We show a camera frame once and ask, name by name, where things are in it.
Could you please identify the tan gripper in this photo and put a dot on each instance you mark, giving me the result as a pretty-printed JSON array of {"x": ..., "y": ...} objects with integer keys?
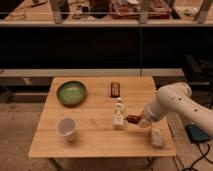
[{"x": 145, "y": 121}]

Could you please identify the red pepper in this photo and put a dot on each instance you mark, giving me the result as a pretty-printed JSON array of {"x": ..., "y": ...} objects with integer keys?
[{"x": 133, "y": 119}]

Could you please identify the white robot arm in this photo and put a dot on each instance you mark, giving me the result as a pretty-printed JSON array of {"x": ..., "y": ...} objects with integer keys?
[{"x": 176, "y": 98}]

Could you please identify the white sponge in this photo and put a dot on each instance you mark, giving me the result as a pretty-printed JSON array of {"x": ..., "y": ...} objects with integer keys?
[{"x": 156, "y": 138}]

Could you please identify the white bottle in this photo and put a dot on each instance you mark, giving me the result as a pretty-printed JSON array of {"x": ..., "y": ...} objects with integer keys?
[{"x": 118, "y": 119}]

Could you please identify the brown chocolate bar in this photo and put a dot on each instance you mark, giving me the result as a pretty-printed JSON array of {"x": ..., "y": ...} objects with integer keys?
[{"x": 115, "y": 89}]

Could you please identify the blue black floor device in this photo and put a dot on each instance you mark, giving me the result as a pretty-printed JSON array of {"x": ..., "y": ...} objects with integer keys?
[{"x": 196, "y": 135}]

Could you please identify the long wooden bench shelf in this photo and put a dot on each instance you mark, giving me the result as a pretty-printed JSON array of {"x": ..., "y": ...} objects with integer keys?
[{"x": 89, "y": 72}]

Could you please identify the wooden table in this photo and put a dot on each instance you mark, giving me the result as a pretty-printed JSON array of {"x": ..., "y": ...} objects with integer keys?
[{"x": 96, "y": 136}]

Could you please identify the green bowl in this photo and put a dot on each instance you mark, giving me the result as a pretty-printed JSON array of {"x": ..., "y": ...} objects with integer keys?
[{"x": 71, "y": 93}]

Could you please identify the clear plastic cup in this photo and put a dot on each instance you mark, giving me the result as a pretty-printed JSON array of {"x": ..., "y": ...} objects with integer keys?
[{"x": 66, "y": 128}]

